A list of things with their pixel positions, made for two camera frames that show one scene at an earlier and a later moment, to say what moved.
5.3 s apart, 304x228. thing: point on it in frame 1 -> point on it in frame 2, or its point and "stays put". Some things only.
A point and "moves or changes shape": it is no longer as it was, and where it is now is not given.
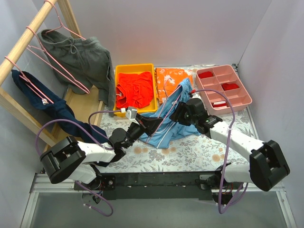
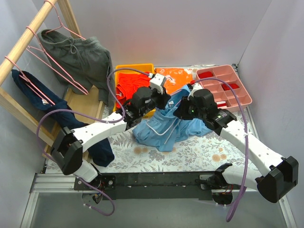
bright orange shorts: (134, 90) stays put
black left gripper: (144, 122) -> (163, 101)
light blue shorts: (164, 132) moves or changes shape
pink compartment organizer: (224, 78) stays put
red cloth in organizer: (202, 75) stays put
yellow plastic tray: (135, 68) stays put
